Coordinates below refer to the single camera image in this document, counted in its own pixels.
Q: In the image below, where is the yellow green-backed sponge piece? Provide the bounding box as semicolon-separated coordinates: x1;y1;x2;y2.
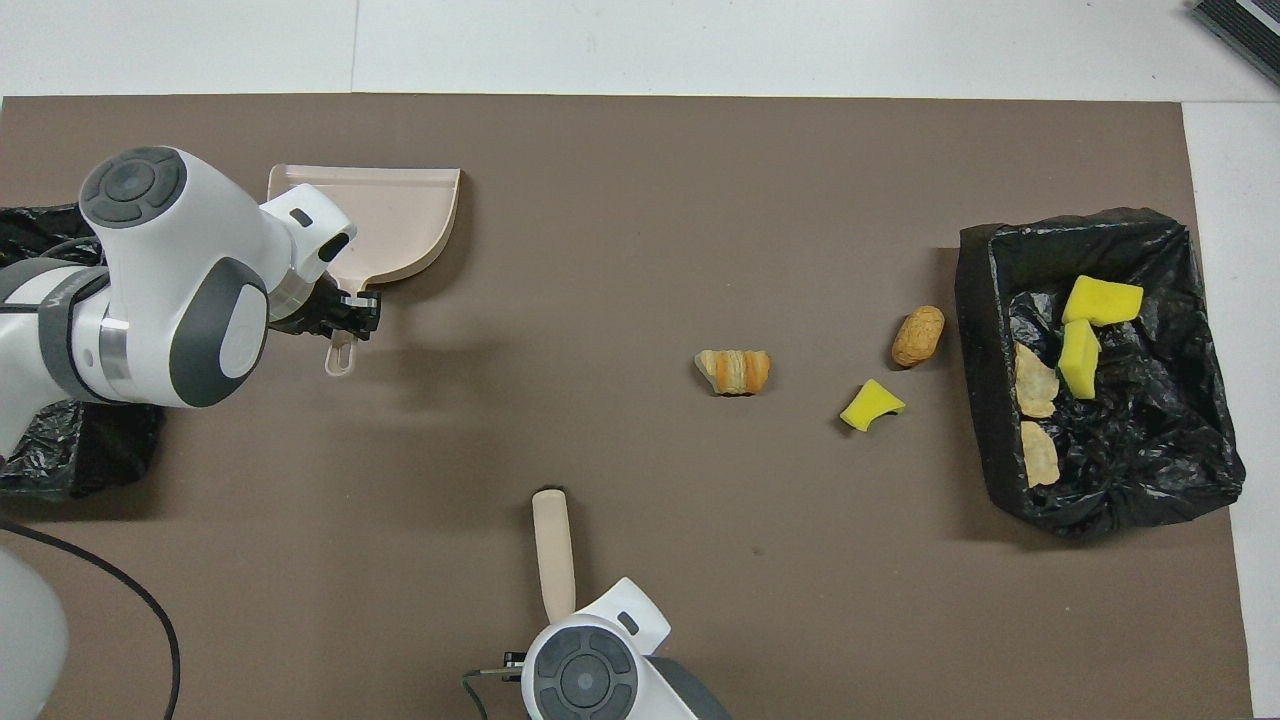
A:
1057;318;1103;401

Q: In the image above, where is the brown table mat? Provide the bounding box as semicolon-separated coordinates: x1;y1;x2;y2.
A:
0;93;1256;720

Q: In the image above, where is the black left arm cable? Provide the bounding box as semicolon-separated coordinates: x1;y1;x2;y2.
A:
0;518;184;720

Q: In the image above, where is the small yellow sponge wedge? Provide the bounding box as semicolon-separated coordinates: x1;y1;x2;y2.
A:
838;378;907;433

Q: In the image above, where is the golden oval bread roll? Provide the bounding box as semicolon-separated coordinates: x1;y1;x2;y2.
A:
891;304;947;369

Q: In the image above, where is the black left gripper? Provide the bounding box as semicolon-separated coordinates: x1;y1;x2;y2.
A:
268;273;385;347

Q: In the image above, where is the croissant piece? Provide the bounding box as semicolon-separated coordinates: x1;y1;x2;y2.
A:
695;349;773;398
1013;341;1061;419
1020;420;1062;489

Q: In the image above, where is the black ribbed panel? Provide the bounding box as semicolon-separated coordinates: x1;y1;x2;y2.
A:
1188;0;1280;89

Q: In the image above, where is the beige plastic dustpan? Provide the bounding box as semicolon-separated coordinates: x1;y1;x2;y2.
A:
267;164;463;378

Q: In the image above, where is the black bag lined bin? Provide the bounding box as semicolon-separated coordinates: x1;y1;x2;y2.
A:
0;203;168;501
953;207;1248;541

